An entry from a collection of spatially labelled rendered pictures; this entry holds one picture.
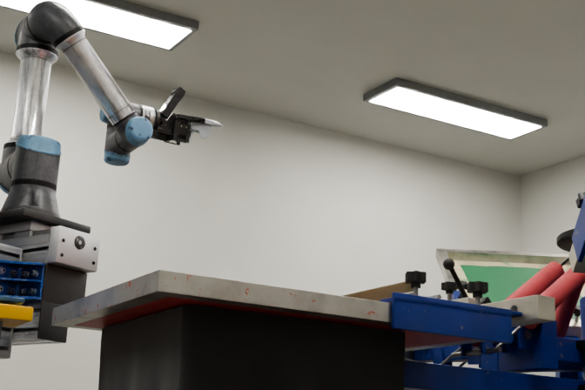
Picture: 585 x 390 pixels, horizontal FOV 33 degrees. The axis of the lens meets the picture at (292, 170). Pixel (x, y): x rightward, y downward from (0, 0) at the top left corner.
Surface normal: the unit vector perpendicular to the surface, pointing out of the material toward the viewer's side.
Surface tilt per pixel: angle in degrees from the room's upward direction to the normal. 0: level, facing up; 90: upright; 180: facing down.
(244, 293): 90
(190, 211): 90
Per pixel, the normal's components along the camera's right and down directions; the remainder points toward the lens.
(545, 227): -0.86, -0.18
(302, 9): -0.04, 0.96
